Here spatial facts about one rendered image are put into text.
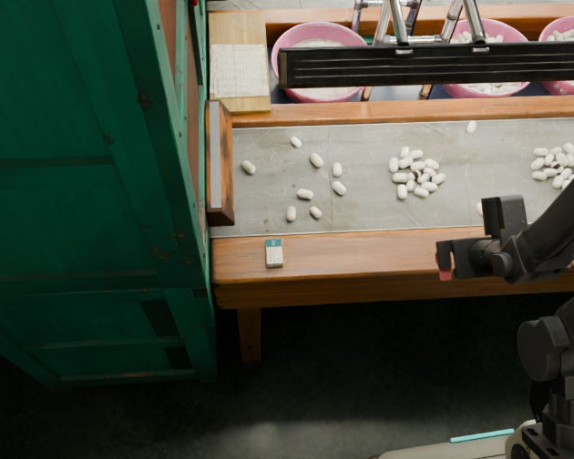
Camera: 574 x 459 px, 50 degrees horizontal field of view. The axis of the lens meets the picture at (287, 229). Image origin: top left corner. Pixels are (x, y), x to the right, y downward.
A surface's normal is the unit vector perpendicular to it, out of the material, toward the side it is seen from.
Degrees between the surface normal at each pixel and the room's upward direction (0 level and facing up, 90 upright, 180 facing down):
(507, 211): 22
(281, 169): 0
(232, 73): 0
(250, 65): 0
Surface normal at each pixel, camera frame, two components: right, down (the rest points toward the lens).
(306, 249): 0.04, -0.45
